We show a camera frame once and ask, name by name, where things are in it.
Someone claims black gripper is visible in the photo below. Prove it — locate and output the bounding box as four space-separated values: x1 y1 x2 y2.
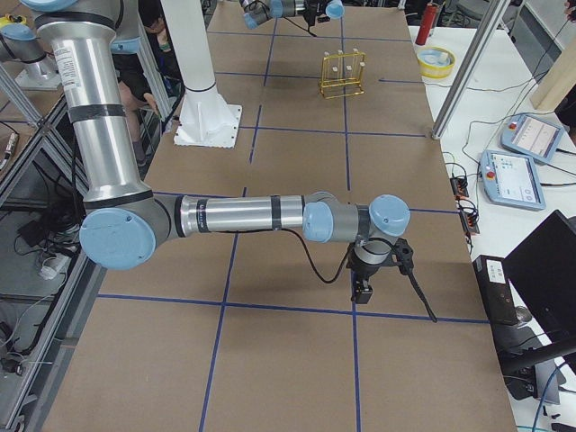
346 240 413 303
302 0 328 25

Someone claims light blue plastic cup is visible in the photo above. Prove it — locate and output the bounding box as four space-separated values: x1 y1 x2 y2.
325 0 345 19

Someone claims red thermos bottle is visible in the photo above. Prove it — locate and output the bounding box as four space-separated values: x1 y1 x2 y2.
415 3 438 46

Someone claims black computer box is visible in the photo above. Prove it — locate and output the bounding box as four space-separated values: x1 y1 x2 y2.
472 255 518 326

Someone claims orange black connector box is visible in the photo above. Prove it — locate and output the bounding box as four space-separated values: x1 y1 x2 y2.
449 176 469 199

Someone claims yellow rimmed bowl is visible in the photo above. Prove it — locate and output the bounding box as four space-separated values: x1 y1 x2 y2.
417 47 455 79

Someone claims blue teach pendant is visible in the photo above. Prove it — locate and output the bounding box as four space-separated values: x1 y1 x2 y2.
480 150 546 211
500 113 565 164

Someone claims black monitor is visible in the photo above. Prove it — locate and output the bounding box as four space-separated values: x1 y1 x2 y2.
500 210 575 374

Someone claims person in black clothes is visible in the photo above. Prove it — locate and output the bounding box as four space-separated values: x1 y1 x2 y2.
111 0 186 167

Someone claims light wooden board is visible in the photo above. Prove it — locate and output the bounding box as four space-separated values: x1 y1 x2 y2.
530 39 576 112

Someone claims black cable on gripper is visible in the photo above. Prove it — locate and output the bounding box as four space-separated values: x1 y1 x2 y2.
395 245 438 324

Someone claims gold wire cup holder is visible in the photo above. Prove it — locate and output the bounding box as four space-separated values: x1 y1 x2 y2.
319 48 366 99

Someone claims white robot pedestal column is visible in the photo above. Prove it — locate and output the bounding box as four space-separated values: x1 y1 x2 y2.
162 0 242 149

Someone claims grey aluminium post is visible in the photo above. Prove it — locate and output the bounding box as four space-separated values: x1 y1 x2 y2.
431 0 509 140

